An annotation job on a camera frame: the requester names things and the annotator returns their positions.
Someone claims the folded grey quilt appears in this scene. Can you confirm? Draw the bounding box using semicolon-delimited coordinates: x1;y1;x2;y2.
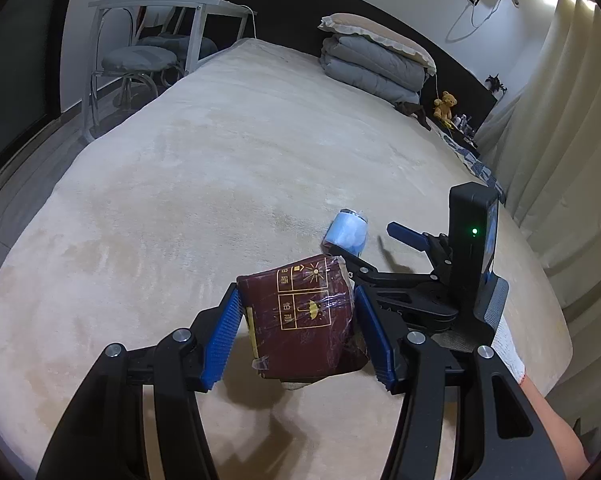
319;35;428;106

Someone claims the brown cloth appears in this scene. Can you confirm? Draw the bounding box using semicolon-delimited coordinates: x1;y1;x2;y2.
394;101;432;131

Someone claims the white table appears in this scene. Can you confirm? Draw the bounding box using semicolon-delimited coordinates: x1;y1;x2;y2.
80;0;258;143

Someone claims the dark glass door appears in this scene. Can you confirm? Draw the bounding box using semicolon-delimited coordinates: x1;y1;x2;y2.
0;0;76;176

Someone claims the person's right hand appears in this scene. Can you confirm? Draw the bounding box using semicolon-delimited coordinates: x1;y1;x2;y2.
483;310;527;386

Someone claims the yellow teddy bear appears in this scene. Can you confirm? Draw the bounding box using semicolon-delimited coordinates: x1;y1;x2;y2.
433;91;457;122

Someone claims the group of toiletry bottles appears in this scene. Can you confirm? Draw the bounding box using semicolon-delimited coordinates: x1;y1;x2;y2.
447;112;476;136

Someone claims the beige pillow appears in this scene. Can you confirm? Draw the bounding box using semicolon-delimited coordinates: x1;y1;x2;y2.
317;12;437;73

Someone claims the maroon cardboard box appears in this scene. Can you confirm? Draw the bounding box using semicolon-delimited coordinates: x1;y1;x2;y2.
235;255;371;386

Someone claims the blue checked cloth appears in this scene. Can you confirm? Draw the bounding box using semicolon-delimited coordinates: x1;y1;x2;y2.
430;120;506;203

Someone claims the person's right forearm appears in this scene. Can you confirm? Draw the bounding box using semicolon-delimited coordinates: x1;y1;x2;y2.
520;375;593;466

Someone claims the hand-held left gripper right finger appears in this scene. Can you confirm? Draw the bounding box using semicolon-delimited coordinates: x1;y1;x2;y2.
354;285;567;480

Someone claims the light blue packet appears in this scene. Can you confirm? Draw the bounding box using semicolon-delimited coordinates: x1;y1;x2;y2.
321;208;370;257

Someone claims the black headboard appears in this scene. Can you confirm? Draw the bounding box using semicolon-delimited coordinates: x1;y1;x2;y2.
145;0;498;126

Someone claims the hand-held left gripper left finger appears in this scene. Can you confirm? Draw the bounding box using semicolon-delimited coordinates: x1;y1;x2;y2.
36;282;244;480

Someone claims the beige bed blanket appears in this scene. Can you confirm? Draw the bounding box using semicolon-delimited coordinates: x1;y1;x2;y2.
0;37;573;480

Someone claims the white air conditioner cable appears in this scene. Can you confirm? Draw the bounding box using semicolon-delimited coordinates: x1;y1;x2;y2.
445;0;511;43

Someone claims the grey cushioned chair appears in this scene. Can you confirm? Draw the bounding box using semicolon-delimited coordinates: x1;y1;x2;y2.
98;5;181;108
140;5;218;76

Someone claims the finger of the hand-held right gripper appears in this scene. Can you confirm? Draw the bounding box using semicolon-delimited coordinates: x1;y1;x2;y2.
386;221;453;266
343;252;448;291

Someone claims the cream curtain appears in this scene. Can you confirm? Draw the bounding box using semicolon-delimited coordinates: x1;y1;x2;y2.
475;0;601;411

